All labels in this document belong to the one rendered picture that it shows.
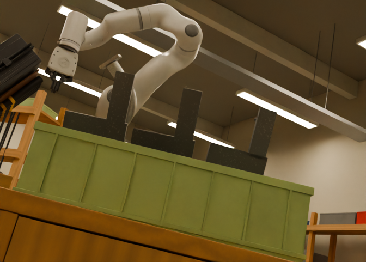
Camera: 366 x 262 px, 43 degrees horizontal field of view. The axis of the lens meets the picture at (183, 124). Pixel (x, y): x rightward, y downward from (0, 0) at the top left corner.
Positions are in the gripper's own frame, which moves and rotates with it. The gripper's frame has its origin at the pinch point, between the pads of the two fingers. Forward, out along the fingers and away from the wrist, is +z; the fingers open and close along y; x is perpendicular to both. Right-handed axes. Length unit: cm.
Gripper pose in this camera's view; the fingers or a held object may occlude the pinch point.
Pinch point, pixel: (54, 86)
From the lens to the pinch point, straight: 180.7
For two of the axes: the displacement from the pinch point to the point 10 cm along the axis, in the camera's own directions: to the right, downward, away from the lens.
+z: -2.1, 9.2, -3.4
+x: -4.3, 2.2, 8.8
